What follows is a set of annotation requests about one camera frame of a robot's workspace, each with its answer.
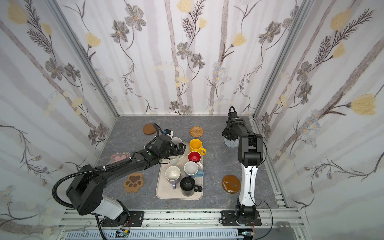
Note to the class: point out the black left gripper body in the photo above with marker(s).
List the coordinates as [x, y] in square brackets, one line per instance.
[177, 148]

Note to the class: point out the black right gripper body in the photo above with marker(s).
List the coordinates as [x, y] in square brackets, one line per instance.
[227, 132]

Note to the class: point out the grey blue woven coaster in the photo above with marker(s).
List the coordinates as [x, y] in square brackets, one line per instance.
[232, 143]

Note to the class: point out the woven rattan round coaster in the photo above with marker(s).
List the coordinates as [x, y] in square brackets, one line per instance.
[196, 132]

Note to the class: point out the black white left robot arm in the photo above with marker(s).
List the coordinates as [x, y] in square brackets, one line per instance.
[85, 192]

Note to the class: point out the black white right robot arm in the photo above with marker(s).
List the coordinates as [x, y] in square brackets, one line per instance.
[250, 156]

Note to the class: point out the dark wooden round coaster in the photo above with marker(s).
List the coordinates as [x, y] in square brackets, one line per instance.
[149, 129]

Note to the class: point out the brown paw shaped coaster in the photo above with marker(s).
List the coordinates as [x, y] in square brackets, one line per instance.
[134, 182]

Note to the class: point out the pink flower shaped coaster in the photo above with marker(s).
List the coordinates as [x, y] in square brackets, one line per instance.
[117, 157]

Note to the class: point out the glossy amber round coaster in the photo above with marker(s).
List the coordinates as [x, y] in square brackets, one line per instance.
[231, 184]

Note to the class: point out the speckled white mug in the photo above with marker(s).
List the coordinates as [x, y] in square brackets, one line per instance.
[176, 140]

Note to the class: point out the plain white mug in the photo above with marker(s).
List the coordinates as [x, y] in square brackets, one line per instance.
[175, 159]

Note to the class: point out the white mug red inside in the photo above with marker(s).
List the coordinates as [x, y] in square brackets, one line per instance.
[196, 157]

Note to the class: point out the yellow mug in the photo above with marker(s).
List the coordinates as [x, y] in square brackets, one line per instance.
[196, 145]

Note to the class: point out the beige serving tray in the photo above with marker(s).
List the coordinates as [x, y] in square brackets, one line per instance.
[164, 189]

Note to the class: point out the black mug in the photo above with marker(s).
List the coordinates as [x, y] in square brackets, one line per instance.
[189, 186]

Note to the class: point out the white mug purple handle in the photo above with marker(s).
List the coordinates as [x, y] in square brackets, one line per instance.
[173, 174]

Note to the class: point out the white mug blue handle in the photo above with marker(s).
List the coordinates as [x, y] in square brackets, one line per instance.
[193, 169]

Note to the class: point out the white slotted cable duct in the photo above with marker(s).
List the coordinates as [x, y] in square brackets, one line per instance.
[178, 234]

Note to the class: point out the aluminium mounting rail frame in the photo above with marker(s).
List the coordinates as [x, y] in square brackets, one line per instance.
[277, 224]

